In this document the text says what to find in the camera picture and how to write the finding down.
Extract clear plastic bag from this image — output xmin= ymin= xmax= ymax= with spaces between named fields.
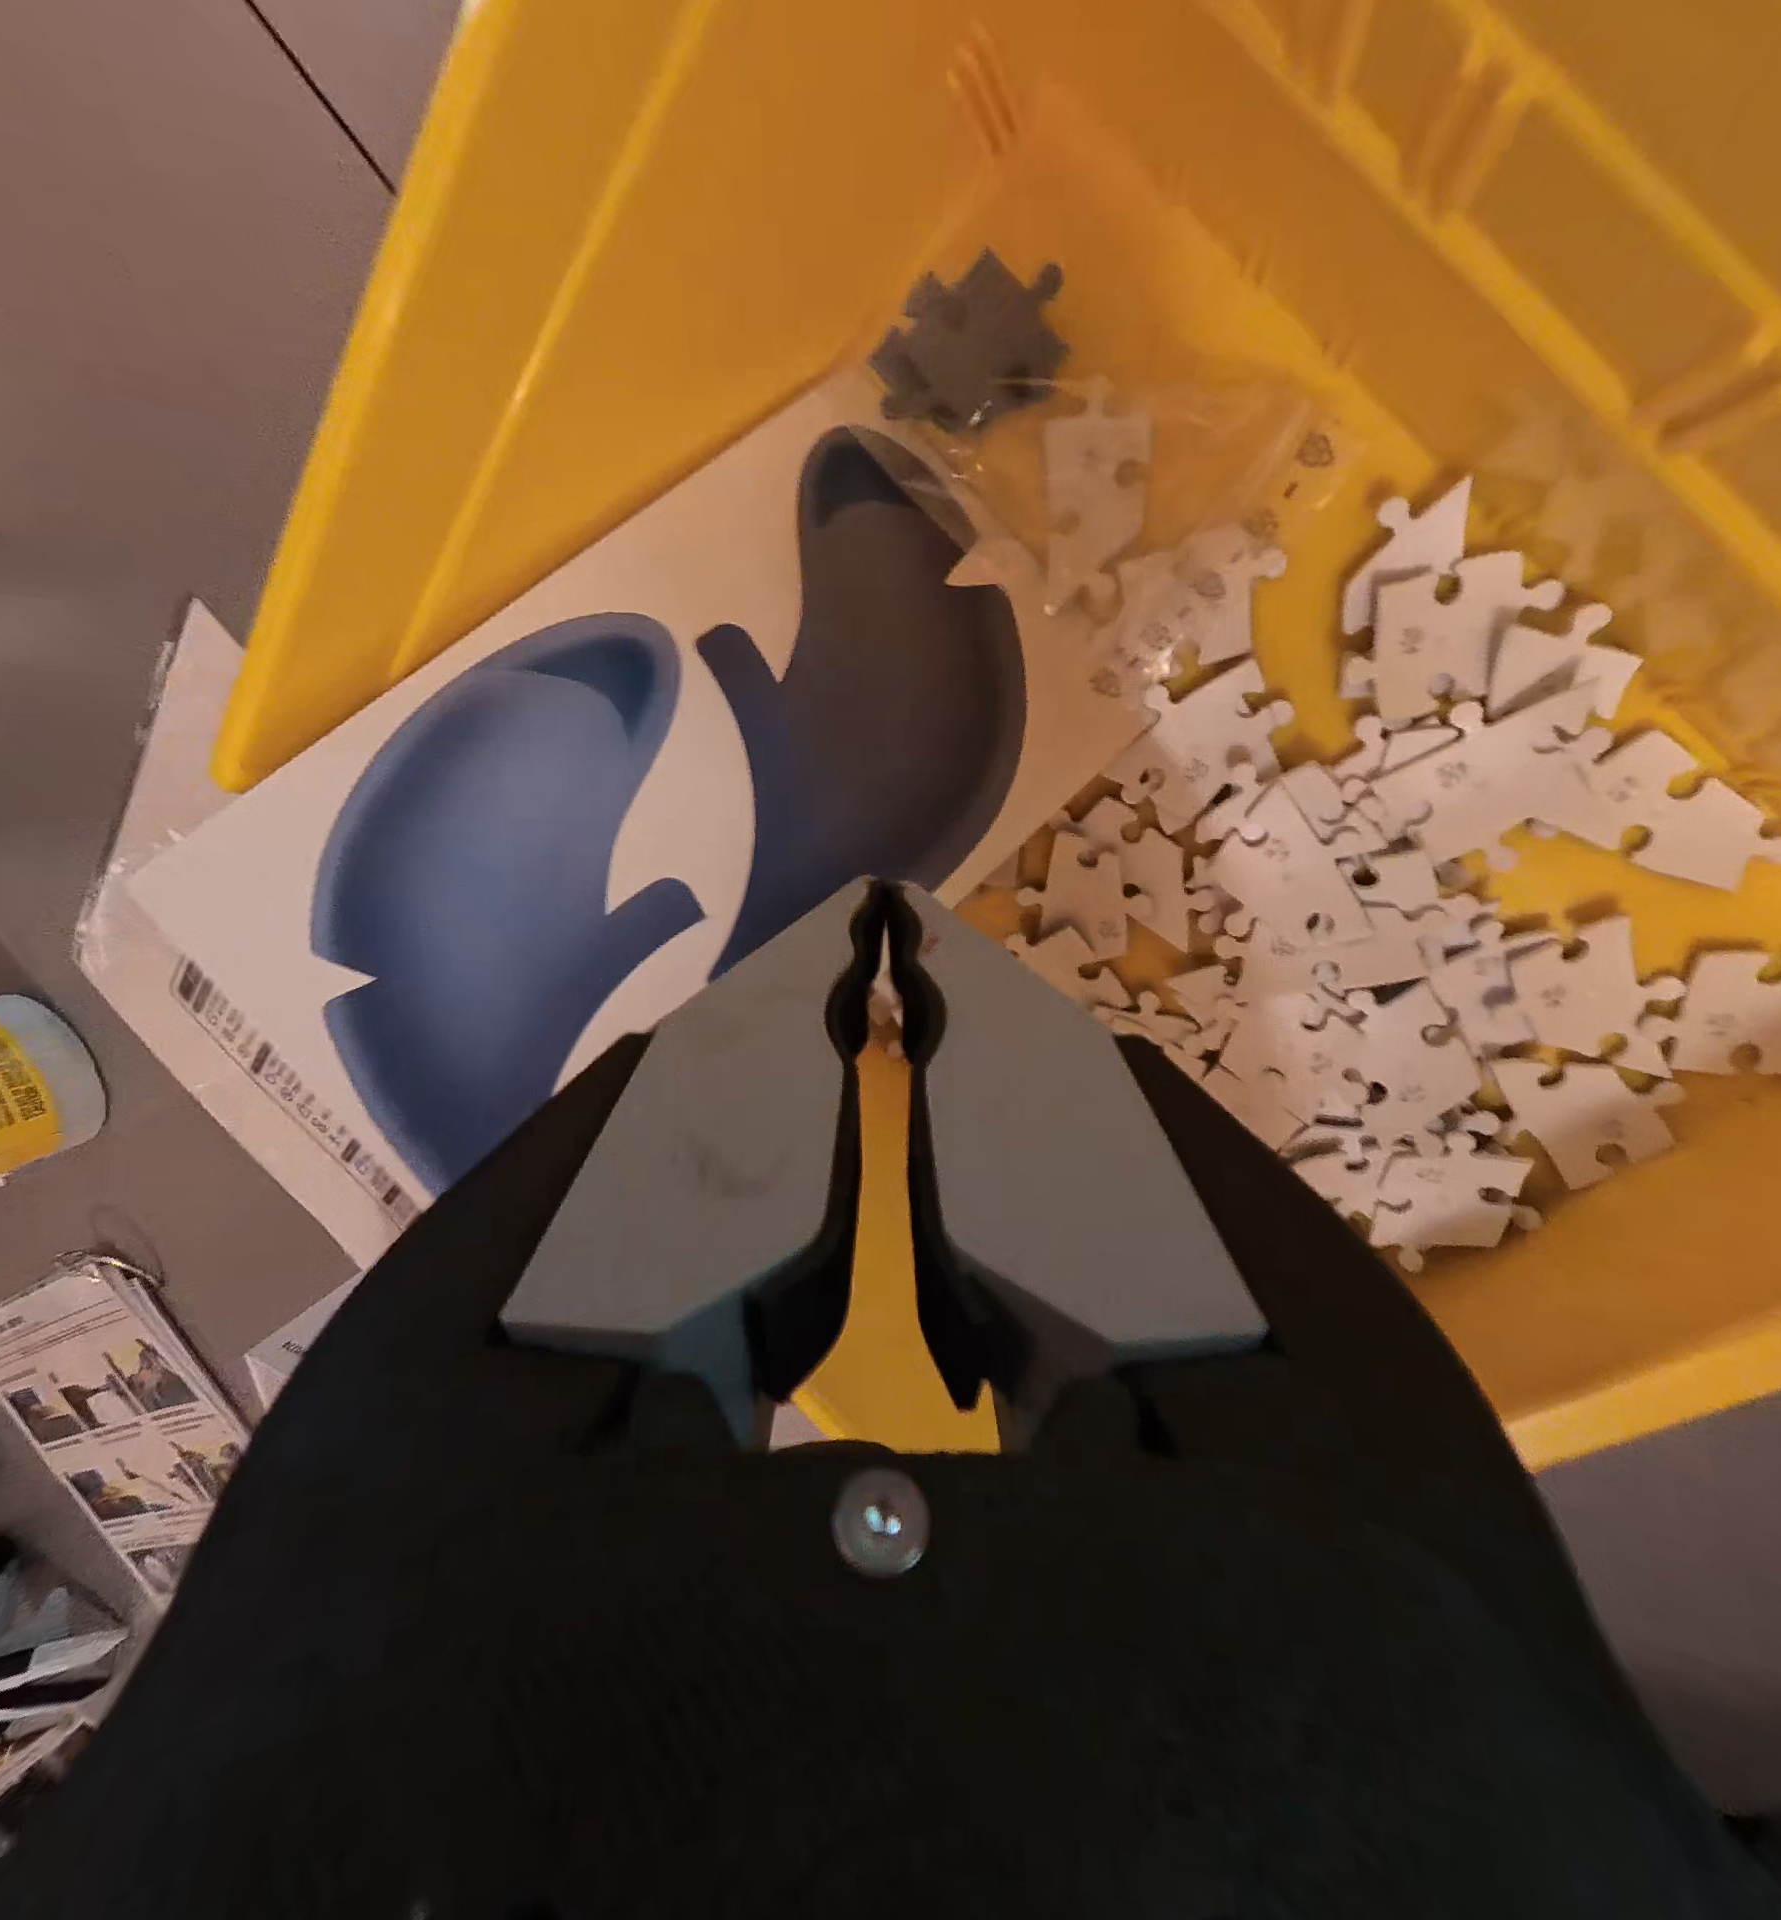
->
xmin=830 ymin=246 xmax=1373 ymax=708

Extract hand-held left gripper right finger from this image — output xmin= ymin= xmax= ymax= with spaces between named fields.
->
xmin=882 ymin=884 xmax=1270 ymax=1411

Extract blue white printed card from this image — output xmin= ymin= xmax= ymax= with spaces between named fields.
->
xmin=124 ymin=374 xmax=1154 ymax=1201

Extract yellow plastic bin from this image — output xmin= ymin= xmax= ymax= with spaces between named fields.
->
xmin=211 ymin=0 xmax=1781 ymax=1472

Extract wipes canister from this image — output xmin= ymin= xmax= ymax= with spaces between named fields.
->
xmin=0 ymin=993 xmax=108 ymax=1201

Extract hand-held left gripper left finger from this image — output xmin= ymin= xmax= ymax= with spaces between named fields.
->
xmin=496 ymin=875 xmax=892 ymax=1403

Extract printed photo booklet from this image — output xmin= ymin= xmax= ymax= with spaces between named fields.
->
xmin=0 ymin=1256 xmax=253 ymax=1595

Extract dark grey joined puzzle pieces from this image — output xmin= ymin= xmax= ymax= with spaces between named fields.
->
xmin=866 ymin=246 xmax=1073 ymax=437

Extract pile of white puzzle pieces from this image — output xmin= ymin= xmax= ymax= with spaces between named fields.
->
xmin=1011 ymin=475 xmax=1781 ymax=1278

